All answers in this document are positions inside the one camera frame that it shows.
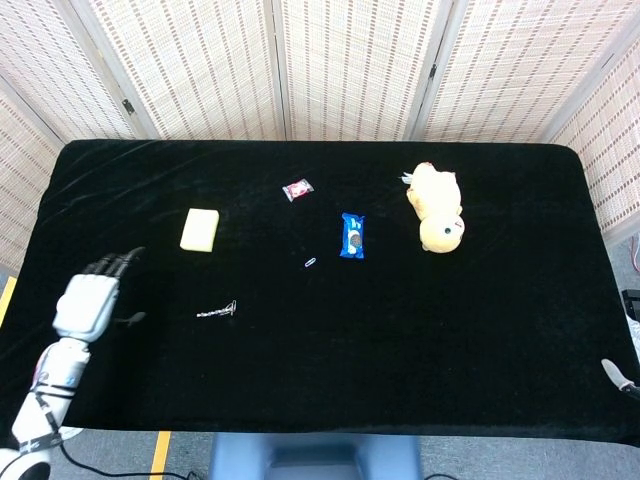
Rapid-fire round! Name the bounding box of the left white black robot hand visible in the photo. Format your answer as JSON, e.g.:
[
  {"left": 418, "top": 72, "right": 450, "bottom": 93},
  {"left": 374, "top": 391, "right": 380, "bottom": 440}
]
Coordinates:
[{"left": 52, "top": 246, "right": 147, "bottom": 343}]

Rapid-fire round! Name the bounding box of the silver bead chain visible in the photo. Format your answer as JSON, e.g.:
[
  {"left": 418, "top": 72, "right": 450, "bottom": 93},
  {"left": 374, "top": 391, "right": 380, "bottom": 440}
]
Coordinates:
[{"left": 196, "top": 302, "right": 236, "bottom": 320}]

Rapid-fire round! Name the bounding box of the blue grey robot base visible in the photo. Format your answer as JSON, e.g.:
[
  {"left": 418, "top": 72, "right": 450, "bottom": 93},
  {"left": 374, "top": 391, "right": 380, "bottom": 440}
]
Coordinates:
[{"left": 207, "top": 432, "right": 424, "bottom": 480}]

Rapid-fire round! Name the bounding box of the yellow green sponge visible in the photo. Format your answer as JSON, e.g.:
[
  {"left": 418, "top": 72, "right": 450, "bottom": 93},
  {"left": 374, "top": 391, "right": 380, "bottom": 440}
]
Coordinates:
[{"left": 179, "top": 208, "right": 221, "bottom": 253}]

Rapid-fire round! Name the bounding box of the red white candy packet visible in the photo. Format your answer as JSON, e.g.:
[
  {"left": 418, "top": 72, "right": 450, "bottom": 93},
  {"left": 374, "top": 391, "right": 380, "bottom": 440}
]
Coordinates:
[{"left": 281, "top": 180, "right": 315, "bottom": 203}]

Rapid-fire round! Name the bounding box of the blue cookie packet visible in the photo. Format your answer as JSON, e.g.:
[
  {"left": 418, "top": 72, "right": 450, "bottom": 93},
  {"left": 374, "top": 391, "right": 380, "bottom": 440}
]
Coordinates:
[{"left": 339, "top": 212, "right": 367, "bottom": 261}]

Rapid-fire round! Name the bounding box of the black velvet tablecloth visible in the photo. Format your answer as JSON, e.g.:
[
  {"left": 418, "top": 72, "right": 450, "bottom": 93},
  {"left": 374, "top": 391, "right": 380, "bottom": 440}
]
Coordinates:
[{"left": 0, "top": 139, "right": 640, "bottom": 446}]

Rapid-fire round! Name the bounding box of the woven folding screen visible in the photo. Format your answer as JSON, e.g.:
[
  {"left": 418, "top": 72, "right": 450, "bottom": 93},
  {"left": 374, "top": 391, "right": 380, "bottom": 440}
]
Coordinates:
[{"left": 0, "top": 0, "right": 640, "bottom": 274}]

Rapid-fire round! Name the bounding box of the yellow plush duck toy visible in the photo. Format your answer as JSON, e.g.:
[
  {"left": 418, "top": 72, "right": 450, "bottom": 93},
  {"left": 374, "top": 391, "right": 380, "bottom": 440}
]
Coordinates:
[{"left": 399, "top": 161, "right": 466, "bottom": 255}]

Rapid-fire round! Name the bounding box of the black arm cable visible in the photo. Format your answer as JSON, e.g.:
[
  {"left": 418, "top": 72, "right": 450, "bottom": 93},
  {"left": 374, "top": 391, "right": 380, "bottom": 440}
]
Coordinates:
[{"left": 29, "top": 379, "right": 211, "bottom": 480}]

